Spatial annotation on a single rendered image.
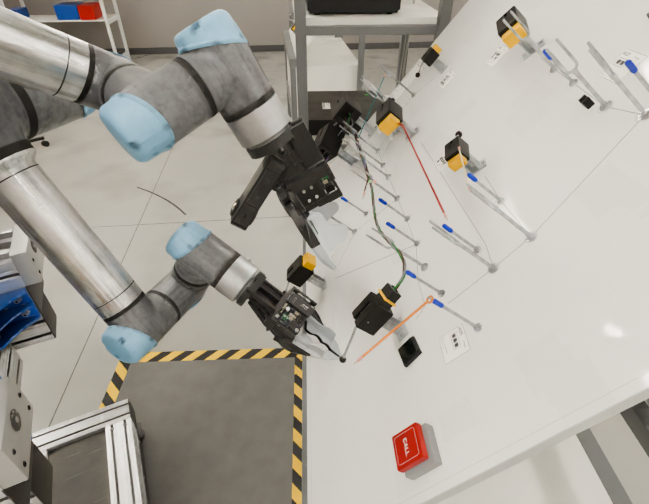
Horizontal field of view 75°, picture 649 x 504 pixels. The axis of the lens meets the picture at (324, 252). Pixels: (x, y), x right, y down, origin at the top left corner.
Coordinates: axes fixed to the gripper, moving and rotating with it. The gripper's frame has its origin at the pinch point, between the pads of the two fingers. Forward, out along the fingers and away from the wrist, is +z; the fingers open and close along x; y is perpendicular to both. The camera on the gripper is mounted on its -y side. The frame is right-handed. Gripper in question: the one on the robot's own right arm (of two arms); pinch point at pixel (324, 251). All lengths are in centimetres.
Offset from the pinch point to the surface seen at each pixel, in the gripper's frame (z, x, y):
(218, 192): 61, 268, -88
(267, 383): 97, 84, -69
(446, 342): 19.2, -10.1, 10.3
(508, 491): 60, -14, 8
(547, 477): 64, -13, 16
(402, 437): 21.0, -20.6, -1.6
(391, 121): 3, 45, 24
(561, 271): 11.0, -15.0, 27.8
